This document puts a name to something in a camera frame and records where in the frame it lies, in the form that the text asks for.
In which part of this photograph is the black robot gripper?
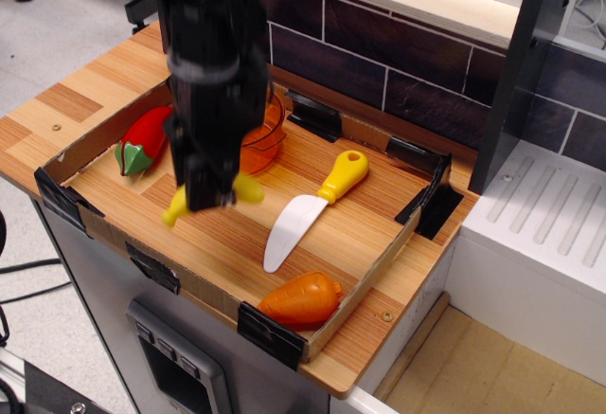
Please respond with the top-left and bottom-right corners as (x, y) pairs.
(163, 58), (269, 211)

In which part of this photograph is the yellow plastic toy banana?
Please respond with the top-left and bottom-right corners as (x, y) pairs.
(161, 173), (264, 227)

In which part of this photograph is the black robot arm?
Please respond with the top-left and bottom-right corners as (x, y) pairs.
(157, 0), (270, 211)

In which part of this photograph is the orange transparent plastic pot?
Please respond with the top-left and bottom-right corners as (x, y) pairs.
(241, 87), (286, 175)

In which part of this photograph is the cardboard fence with black tape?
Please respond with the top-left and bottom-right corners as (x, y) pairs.
(33, 46), (466, 371)

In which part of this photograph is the red toy chili pepper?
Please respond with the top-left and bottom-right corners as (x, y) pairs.
(115, 106), (173, 176)

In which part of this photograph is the black office chair base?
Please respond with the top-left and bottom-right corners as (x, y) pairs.
(124, 0), (157, 34)

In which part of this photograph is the orange toy carrot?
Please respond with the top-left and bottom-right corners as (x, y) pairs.
(258, 271), (343, 330)

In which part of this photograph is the grey toy oven front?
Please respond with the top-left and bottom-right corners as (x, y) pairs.
(126, 300), (232, 414)

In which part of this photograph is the white toy sink drainboard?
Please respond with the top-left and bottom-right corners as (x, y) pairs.
(446, 141), (605, 384)

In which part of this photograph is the toy knife yellow handle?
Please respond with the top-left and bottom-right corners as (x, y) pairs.
(263, 150), (369, 274)

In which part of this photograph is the black floor cable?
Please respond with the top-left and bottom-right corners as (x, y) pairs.
(0, 257), (72, 349)

